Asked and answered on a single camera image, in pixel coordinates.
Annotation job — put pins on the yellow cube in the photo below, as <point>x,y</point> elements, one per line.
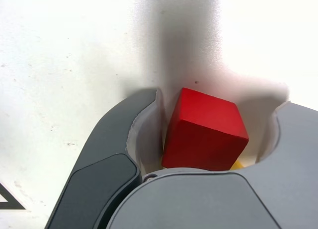
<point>237,166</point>

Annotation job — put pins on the red cube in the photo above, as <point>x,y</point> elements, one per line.
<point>203,129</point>

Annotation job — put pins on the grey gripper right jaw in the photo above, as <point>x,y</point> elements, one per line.
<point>211,201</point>

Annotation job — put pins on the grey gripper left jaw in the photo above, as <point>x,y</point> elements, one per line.
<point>99,169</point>

